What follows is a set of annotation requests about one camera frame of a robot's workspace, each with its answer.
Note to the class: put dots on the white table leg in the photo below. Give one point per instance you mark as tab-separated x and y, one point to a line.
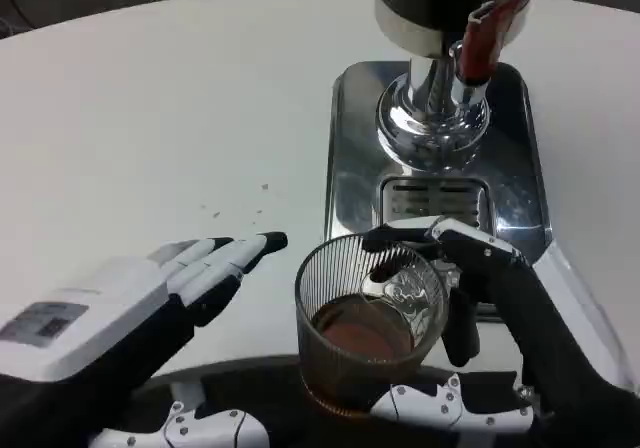
187	395

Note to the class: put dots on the steel drain grid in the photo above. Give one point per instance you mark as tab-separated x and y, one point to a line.
425	200

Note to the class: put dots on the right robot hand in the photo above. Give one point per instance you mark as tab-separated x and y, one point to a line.
540	348

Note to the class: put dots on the clear ribbed glass cup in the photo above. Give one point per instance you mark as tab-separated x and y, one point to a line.
330	278

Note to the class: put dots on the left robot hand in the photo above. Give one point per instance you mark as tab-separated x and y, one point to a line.
80	328

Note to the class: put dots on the black steel drink dispenser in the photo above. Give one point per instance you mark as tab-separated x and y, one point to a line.
430	8

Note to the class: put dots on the brown drink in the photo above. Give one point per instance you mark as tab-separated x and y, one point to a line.
360	330

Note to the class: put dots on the steel drip tray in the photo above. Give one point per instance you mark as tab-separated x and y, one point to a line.
352	158

